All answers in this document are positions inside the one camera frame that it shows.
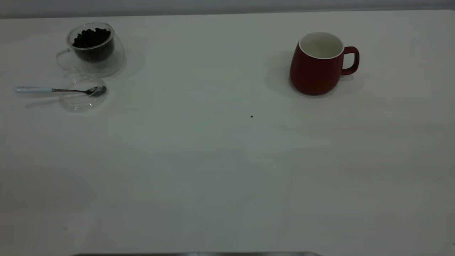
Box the red ceramic mug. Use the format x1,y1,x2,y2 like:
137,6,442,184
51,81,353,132
289,32,360,96

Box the metal spoon with pale-blue handle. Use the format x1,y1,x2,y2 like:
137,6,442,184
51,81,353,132
14,86,107,97

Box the clear round glass lid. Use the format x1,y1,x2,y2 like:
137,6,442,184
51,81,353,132
59,73,107,113

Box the dark coffee beans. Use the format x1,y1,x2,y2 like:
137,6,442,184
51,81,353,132
73,28,115,64

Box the clear double-wall glass cup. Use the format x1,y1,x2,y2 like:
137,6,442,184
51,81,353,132
56,22,125,78

